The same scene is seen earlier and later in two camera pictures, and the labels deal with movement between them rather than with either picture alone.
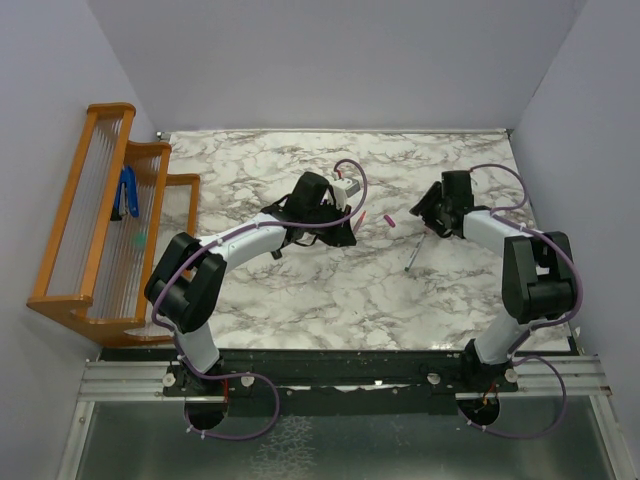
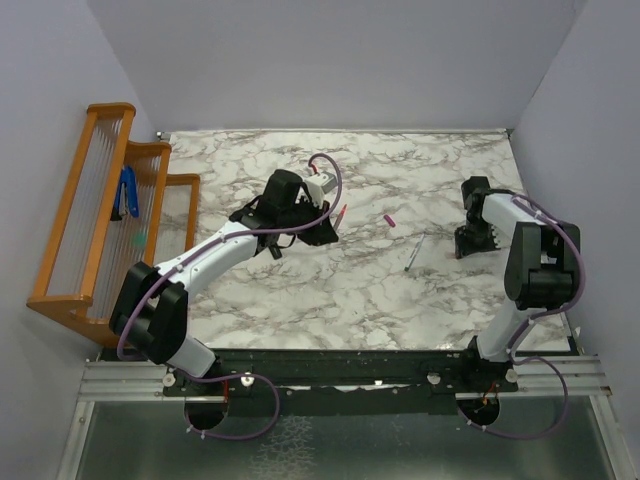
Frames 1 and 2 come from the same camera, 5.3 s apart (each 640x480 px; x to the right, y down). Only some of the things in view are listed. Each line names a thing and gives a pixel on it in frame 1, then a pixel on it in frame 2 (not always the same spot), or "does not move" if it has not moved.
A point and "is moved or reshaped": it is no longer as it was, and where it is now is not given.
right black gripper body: (447, 205) -> (475, 237)
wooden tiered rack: (120, 215) does not move
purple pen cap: (389, 220) does not move
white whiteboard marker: (415, 252) does not move
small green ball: (140, 238) does not move
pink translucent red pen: (360, 220) is moved or reshaped
